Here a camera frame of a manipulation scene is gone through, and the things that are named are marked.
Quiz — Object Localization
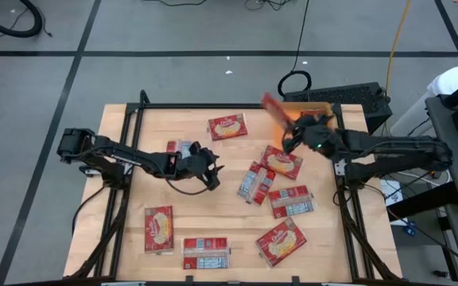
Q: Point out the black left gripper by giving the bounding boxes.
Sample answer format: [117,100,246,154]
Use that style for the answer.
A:
[172,141,225,191]

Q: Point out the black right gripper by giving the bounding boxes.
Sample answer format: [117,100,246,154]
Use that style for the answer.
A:
[281,114,344,160]

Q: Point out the orange plastic basket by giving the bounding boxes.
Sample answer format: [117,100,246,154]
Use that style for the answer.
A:
[270,101,338,149]

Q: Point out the white paper sheet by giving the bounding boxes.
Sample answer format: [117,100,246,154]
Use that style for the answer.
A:
[379,179,404,207]

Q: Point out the white cylindrical bin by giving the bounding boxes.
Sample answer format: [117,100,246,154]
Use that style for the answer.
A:
[390,66,458,138]

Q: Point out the black aluminium table frame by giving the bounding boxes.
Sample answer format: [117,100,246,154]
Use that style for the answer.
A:
[64,89,403,286]

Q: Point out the black cable with coil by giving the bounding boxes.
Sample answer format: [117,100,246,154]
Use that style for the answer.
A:
[277,0,312,99]

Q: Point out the yellow cable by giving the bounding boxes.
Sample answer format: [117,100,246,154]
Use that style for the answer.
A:
[383,0,413,95]

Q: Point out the thick black hose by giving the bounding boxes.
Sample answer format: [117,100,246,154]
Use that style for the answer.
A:
[0,0,44,39]

